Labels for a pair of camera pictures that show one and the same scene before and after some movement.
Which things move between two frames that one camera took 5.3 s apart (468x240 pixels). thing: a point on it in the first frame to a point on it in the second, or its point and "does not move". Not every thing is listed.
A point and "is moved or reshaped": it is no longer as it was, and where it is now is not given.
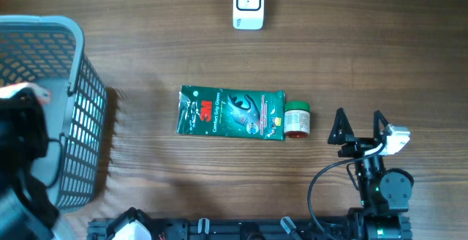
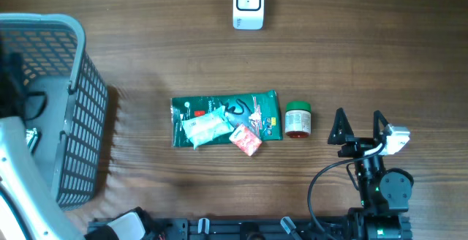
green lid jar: [297, 119] does not move
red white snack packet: [9, 91] is moved or reshaped
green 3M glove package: [231, 112] is moved or reshaped
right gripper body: [357, 146] does not move
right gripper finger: [341, 128] does not move
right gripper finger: [379, 122] does not move
